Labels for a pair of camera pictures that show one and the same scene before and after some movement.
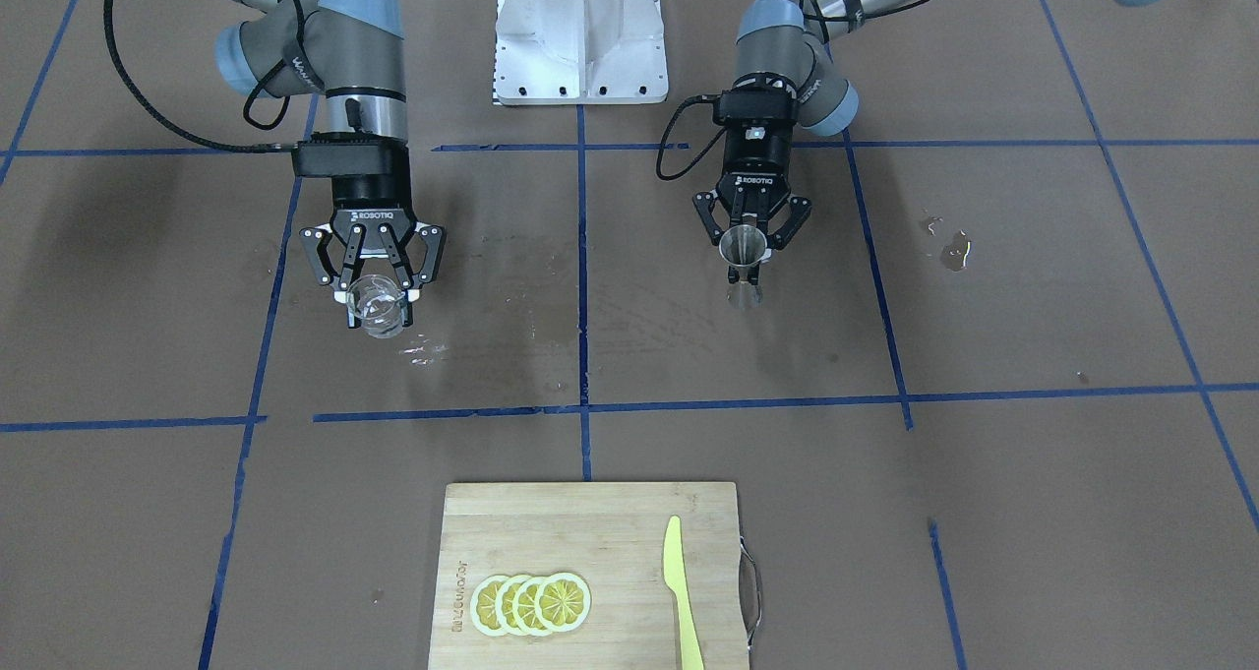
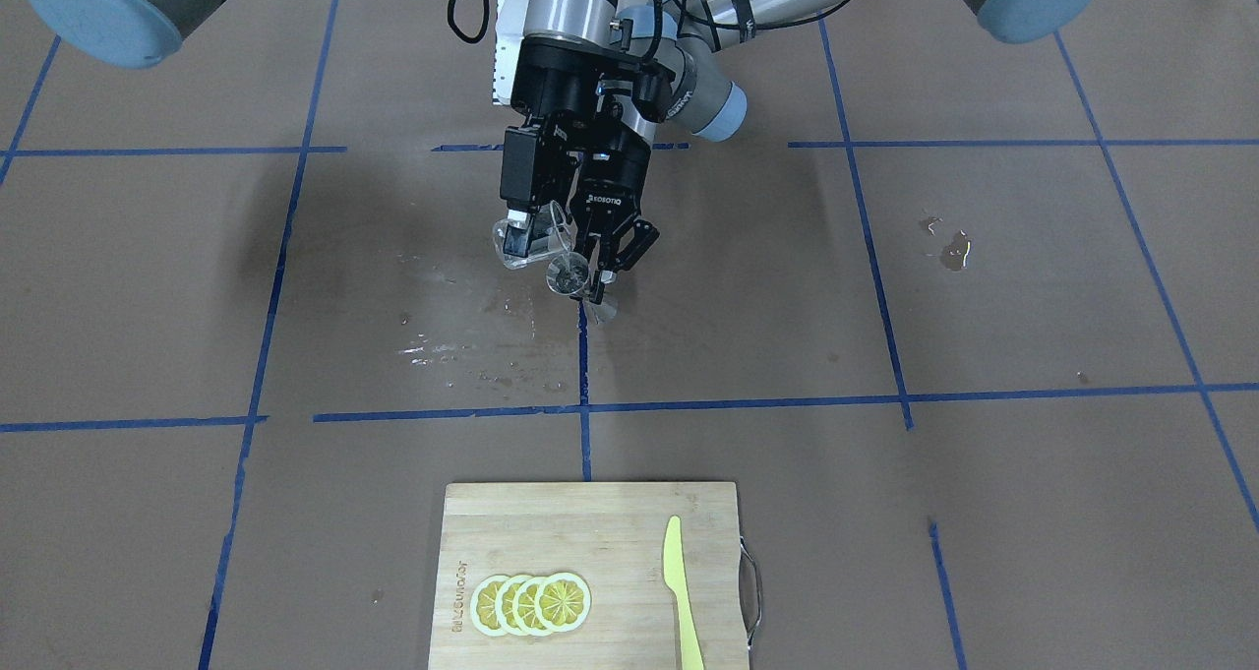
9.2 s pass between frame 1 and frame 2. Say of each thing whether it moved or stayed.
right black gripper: moved
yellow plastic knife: stayed
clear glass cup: moved
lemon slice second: stayed
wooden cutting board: stayed
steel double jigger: moved
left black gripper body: moved
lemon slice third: stayed
